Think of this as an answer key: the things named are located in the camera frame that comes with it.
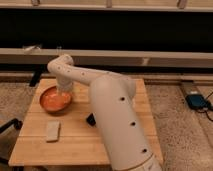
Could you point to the orange ceramic bowl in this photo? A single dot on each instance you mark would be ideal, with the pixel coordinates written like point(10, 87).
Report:
point(52, 101)

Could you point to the white shelf rail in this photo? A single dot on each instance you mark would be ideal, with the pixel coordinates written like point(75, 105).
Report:
point(108, 57)

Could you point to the blue black device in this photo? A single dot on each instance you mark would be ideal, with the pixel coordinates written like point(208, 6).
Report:
point(196, 101)

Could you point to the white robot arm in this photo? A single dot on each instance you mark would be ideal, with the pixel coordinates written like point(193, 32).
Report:
point(110, 96)

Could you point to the black chair base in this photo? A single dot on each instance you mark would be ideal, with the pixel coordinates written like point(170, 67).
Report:
point(17, 124)

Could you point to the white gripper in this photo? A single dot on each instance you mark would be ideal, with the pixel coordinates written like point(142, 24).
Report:
point(64, 85)

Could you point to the beige rectangular sponge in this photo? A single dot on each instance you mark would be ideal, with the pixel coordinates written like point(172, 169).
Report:
point(52, 131)

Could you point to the black rectangular phone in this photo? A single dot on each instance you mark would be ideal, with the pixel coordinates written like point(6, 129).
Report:
point(91, 120)

